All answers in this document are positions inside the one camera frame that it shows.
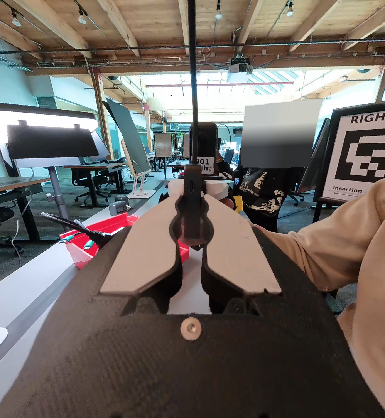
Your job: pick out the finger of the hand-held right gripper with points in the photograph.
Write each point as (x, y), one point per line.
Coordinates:
(217, 190)
(174, 187)

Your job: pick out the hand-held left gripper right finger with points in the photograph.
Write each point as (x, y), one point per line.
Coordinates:
(241, 251)

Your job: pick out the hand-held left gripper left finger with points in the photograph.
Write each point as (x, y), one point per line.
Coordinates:
(140, 248)

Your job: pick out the yellow plastic bin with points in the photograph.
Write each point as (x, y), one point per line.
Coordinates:
(239, 205)

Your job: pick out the red plastic bin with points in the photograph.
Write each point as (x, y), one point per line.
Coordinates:
(78, 254)

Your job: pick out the person's right forearm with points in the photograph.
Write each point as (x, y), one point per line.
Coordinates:
(342, 235)

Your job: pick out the person's right hand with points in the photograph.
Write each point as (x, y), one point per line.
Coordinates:
(226, 203)

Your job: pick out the white board stand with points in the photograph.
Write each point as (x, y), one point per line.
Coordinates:
(140, 194)

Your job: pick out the wood-framed black board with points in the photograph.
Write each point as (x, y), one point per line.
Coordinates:
(127, 156)

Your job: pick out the large dark leaning panel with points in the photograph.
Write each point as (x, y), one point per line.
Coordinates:
(127, 130)

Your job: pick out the ceiling projector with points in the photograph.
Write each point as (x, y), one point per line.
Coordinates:
(240, 70)

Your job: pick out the wooden desk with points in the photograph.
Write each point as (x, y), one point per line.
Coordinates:
(91, 165)
(9, 183)

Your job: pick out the grey light stand pole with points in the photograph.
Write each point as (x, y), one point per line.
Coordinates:
(57, 196)

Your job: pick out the black framed board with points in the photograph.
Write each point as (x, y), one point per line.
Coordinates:
(313, 169)

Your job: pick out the hanging light bulb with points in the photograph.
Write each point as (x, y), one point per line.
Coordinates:
(218, 13)
(289, 11)
(82, 19)
(16, 21)

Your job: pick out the black rectangular board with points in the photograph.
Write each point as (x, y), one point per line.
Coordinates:
(48, 140)

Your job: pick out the black framed marker sign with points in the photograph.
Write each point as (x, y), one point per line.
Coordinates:
(369, 156)

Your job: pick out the person's beige jacket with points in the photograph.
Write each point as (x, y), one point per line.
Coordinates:
(375, 359)

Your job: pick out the small grey action camera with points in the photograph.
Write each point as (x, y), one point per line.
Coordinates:
(118, 208)

